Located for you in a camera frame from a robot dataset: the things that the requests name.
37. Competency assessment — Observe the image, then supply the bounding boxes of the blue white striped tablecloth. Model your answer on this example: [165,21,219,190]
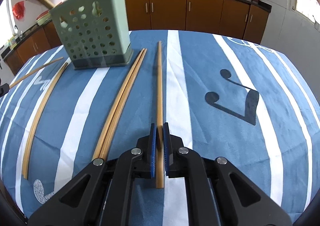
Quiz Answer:
[1,30,319,221]

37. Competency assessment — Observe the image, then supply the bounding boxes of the thin bamboo chopstick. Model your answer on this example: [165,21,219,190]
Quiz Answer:
[9,56,63,89]

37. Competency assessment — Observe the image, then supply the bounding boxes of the green basin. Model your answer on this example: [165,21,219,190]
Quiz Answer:
[36,10,52,26]

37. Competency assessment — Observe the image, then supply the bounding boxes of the green perforated utensil holder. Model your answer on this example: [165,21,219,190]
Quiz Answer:
[49,0,133,69]

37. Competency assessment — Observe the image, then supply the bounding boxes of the red plastic bag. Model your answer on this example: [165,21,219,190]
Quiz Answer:
[12,1,25,21]

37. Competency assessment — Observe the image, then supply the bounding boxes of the brown kitchen cabinets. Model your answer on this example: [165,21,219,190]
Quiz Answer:
[3,0,271,74]

